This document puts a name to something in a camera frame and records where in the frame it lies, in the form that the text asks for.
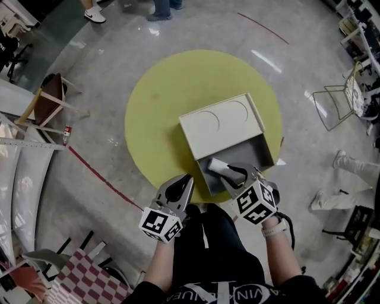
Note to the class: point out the person's black shorts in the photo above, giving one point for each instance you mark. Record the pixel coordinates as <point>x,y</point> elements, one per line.
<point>219,249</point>

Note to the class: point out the small white roll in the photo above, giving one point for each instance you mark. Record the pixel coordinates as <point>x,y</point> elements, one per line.
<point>216,164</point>

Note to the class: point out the black office chair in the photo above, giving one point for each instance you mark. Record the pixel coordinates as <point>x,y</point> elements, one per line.
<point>12,53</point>

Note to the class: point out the red and white checkered table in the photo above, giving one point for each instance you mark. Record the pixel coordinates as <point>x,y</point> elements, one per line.
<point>86,282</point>

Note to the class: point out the white metal shelf rack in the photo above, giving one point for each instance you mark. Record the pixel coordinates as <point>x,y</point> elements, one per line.
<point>23,184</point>

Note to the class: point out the plastic bottle with red label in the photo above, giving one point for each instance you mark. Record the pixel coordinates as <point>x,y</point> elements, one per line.
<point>67,132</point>

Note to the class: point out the red cloth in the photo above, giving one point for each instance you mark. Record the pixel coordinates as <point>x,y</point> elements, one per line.
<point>20,280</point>

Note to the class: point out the round table with green cloth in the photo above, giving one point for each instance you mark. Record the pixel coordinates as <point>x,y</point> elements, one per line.
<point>166,112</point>

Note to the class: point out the white wrist watch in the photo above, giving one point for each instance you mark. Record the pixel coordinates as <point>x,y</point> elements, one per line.
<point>274,230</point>

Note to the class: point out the person's left forearm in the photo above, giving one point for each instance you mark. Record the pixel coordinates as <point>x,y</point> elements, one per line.
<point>160,264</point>

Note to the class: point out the person's black printed shirt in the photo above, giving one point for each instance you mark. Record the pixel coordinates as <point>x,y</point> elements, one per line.
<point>213,294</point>

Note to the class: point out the white work desk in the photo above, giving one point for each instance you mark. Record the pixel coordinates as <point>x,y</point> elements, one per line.
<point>362,32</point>

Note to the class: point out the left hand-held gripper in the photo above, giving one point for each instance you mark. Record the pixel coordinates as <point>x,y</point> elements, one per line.
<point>158,224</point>

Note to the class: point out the person's right forearm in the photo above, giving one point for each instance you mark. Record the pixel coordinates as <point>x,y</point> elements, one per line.
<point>282,258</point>

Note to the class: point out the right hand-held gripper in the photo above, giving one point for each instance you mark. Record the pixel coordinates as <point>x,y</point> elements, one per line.
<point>255,202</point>

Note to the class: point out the grey plastic chair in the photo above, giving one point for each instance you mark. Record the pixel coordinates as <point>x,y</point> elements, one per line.
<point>44,261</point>

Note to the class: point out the beige box with sliding lid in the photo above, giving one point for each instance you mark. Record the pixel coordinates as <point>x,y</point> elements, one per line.
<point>219,130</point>

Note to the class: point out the black metal chair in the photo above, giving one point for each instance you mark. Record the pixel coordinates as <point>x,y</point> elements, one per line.
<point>356,224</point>

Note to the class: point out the wooden chair with brown seat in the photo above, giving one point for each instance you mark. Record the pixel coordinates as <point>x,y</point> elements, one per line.
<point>49,101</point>

